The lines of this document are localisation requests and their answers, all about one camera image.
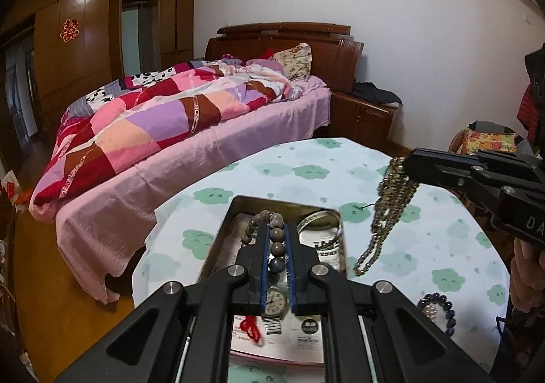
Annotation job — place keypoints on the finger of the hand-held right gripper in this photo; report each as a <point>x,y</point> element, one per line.
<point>447,176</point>
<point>502,159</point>

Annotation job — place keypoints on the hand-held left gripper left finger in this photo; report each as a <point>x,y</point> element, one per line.
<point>266,281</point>

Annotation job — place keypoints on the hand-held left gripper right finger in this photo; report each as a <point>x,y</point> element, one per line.
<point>291,281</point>

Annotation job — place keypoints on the silver wrist watch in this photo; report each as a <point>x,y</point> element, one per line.
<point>276,302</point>

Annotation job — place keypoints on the red knot charm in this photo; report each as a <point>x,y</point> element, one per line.
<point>251,327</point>

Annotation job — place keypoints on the pink metal tin box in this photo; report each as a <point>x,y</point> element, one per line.
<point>219,242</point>

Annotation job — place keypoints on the green translucent bangle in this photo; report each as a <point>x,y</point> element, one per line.
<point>308,221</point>

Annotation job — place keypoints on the person's right hand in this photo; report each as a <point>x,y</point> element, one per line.
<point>526,272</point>

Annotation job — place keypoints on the orange patterned cushion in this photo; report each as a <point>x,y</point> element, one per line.
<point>489,140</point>

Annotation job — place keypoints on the wicker chair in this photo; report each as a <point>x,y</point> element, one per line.
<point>455,144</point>

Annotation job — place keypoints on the red garment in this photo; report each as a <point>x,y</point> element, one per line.
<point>527,110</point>

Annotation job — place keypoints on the printed paper booklet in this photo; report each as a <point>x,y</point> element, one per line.
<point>298,336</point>

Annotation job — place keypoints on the wooden nightstand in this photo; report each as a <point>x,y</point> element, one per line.
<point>362,115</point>

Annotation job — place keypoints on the dark clothes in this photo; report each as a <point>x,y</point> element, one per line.
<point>374,91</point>

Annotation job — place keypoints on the pink bed sheet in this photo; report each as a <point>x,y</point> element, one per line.
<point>191,161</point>

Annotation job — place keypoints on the wooden bed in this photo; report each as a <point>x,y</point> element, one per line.
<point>332,51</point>

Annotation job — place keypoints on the patchwork quilt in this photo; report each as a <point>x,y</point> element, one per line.
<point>162,119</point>

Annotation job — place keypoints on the floral pillow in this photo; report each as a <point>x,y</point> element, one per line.
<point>293,59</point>

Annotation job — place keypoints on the clutter pile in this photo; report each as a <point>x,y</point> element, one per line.
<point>10,191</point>

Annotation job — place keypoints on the doorway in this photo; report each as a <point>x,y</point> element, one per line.
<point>138,34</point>

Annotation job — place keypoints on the sliding glass door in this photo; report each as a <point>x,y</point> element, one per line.
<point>21,89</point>

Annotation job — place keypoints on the wooden wardrobe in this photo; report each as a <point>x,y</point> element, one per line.
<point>85,25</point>

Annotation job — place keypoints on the red paper decoration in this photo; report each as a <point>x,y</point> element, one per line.
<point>69,30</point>

